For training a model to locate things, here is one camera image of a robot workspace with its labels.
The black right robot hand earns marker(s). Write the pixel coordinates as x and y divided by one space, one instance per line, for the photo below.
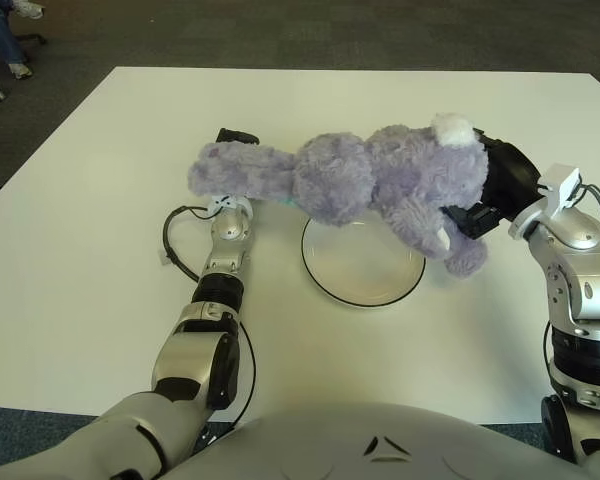
510 170

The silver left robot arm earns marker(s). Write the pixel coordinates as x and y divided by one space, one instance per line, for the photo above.
225 250

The person leg in blue jeans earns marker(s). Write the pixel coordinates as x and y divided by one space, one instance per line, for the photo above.
0 30

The purple plush doll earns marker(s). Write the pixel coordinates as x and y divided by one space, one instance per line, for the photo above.
355 175

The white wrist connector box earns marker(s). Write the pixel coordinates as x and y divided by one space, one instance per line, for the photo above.
225 204
560 185

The grey robot torso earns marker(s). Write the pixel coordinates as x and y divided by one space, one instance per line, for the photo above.
330 450

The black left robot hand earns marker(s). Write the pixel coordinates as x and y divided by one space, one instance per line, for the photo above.
235 135

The white sneaker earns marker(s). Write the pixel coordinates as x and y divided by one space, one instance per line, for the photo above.
27 7
20 71

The black office chair base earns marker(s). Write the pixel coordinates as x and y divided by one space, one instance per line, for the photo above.
32 37

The small white tag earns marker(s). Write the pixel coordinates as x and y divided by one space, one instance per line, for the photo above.
165 257

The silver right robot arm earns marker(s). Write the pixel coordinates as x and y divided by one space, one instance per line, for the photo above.
580 250

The white right wrist connector box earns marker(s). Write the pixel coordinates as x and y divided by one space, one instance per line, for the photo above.
560 185

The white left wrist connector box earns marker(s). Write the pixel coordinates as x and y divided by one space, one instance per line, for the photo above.
225 204

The white plate with black rim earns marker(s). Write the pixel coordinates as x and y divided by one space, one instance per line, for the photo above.
365 270

